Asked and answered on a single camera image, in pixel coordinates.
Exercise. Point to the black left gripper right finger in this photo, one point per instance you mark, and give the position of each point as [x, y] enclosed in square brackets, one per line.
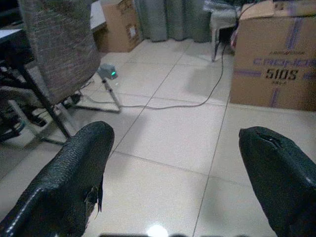
[279, 177]

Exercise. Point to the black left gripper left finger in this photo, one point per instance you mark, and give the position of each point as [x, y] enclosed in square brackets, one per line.
[61, 177]

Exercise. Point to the small silver tripod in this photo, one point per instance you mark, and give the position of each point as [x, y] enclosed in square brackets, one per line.
[112, 95]

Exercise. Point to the grey device with green light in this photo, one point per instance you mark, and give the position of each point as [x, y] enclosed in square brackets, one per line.
[107, 71]

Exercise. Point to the large printed cardboard box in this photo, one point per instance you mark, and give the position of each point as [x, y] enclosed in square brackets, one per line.
[274, 59]

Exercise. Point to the grey woven fabric chair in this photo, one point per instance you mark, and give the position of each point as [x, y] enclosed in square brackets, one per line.
[61, 47]

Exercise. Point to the white plastic stool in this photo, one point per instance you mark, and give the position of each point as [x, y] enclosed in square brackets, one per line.
[222, 27]

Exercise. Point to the tall plain cardboard box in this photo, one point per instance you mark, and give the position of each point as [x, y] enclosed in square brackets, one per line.
[119, 24]

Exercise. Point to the grey curtain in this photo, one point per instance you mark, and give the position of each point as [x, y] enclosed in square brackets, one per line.
[172, 19]

